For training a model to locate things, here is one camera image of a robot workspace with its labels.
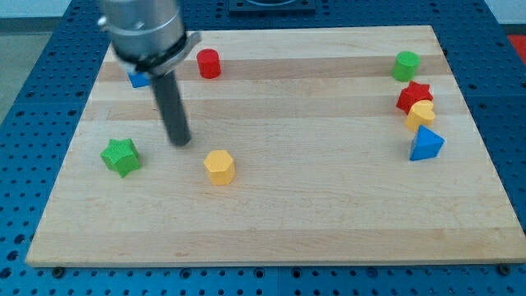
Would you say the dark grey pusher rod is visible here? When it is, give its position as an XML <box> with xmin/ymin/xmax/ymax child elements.
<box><xmin>151</xmin><ymin>72</ymin><xmax>191</xmax><ymax>146</ymax></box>

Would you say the yellow hexagon block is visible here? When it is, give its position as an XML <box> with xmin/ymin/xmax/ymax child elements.
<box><xmin>204</xmin><ymin>150</ymin><xmax>236</xmax><ymax>186</ymax></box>

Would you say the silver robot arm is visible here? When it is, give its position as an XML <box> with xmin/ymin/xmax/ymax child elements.
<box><xmin>98</xmin><ymin>0</ymin><xmax>202</xmax><ymax>146</ymax></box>

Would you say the blue cube block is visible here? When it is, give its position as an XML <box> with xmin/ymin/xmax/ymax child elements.
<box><xmin>127</xmin><ymin>72</ymin><xmax>150</xmax><ymax>88</ymax></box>

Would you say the red cylinder block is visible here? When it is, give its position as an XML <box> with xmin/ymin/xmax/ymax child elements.
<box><xmin>196</xmin><ymin>49</ymin><xmax>221</xmax><ymax>79</ymax></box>

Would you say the green star block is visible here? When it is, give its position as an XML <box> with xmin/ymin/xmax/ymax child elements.
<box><xmin>99</xmin><ymin>138</ymin><xmax>141</xmax><ymax>178</ymax></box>

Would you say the wooden board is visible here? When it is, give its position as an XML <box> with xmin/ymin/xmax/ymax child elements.
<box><xmin>26</xmin><ymin>25</ymin><xmax>525</xmax><ymax>267</ymax></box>

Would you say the green cylinder block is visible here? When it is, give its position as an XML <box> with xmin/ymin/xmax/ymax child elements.
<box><xmin>391</xmin><ymin>51</ymin><xmax>421</xmax><ymax>82</ymax></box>

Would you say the red star block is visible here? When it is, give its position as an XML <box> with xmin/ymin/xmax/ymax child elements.
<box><xmin>396</xmin><ymin>81</ymin><xmax>433</xmax><ymax>114</ymax></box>

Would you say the yellow heart block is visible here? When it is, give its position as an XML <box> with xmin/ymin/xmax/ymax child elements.
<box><xmin>405</xmin><ymin>100</ymin><xmax>436</xmax><ymax>132</ymax></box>

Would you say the blue triangle block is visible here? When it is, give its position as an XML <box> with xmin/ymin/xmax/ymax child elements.
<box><xmin>409</xmin><ymin>125</ymin><xmax>445</xmax><ymax>161</ymax></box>

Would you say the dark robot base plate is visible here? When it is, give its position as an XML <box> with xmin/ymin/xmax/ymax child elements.
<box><xmin>227</xmin><ymin>0</ymin><xmax>317</xmax><ymax>12</ymax></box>

